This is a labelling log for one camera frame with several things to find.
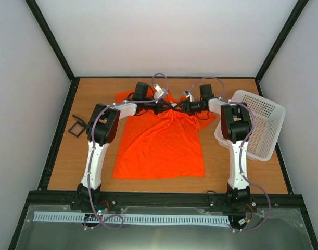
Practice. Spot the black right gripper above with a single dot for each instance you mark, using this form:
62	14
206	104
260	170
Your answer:
186	108

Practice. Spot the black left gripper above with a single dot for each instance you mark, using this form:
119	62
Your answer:
159	108

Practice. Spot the orange t-shirt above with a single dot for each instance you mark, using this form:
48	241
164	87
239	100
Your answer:
161	146

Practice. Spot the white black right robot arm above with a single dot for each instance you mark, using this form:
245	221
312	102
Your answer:
236	128

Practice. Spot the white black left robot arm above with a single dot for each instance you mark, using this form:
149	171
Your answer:
102	129

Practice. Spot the black square brooch holder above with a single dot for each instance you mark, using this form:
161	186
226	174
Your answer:
78	127

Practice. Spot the white perforated plastic basket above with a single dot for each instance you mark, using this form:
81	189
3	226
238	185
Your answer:
269	117

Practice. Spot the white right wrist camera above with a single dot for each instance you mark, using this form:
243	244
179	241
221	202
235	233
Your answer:
188	95

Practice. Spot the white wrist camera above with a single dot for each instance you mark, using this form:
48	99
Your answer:
160	92
188	95

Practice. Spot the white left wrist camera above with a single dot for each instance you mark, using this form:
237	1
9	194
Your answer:
160	92

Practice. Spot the black enclosure frame post right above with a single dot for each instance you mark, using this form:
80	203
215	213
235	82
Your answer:
285	31

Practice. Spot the black enclosure frame post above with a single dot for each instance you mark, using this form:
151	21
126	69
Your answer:
41	21
285	31

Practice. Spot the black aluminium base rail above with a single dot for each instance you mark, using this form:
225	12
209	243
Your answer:
115	201

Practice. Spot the black enclosure frame post left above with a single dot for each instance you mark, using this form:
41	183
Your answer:
41	21

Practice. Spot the light blue slotted cable duct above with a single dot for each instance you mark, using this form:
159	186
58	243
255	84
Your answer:
134	219

